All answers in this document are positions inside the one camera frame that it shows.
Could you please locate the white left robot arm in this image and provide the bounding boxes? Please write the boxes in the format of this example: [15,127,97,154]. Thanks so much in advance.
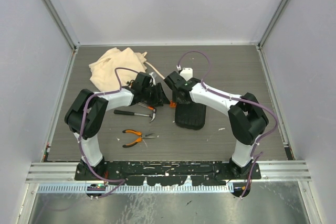
[65,72,170,180]

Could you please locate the orange black needle-nose pliers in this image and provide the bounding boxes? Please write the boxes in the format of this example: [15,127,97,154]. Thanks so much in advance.
[122,129,157,148]

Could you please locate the black handle claw hammer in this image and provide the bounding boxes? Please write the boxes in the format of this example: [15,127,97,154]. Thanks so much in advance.
[114,109,156,123]

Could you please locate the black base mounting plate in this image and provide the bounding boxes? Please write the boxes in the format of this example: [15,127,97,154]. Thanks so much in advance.
[75,160,262,186]

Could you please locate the thin orange tip screwdriver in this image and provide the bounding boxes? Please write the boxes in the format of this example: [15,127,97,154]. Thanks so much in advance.
[137,103,156,112]

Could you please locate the black plastic tool case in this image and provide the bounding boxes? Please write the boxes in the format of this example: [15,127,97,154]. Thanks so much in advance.
[170,101,207,130]

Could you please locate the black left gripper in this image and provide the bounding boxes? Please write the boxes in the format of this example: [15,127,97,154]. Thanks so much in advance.
[141,82,170,107]

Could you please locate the perforated cable tray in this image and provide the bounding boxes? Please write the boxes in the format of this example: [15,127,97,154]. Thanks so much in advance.
[37,183,234,194]

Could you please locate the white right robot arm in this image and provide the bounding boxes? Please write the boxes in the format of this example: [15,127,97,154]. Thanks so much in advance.
[164,71,269,179]

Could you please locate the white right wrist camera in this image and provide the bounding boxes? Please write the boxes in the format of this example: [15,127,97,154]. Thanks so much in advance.
[178,68,193,81]

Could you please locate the beige cloth bag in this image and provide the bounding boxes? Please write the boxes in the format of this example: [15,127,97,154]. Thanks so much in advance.
[89,47,164,92]

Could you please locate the aluminium front rail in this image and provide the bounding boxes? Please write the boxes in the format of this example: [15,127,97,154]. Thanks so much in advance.
[26,161,311,186]

